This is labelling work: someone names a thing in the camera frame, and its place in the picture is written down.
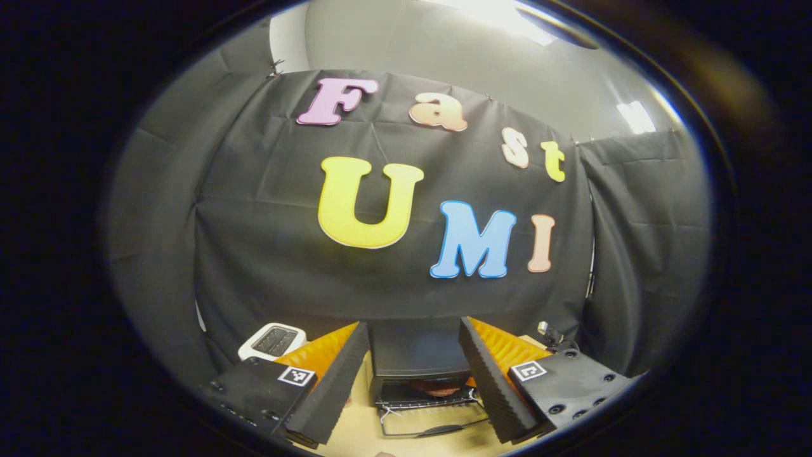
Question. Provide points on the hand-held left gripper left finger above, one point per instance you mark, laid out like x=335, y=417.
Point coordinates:
x=333, y=387

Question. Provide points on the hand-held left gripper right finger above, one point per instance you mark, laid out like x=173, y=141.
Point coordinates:
x=491, y=387

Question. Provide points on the brown steak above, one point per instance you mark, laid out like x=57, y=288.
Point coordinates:
x=439, y=387

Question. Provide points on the black electric oven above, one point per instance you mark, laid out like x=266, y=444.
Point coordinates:
x=415, y=349

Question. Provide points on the white toaster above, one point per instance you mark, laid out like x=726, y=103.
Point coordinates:
x=273, y=341

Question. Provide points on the black backdrop cloth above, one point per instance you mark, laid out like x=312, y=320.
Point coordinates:
x=285, y=266

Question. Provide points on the small ceiling light panel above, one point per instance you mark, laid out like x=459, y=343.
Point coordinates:
x=636, y=117

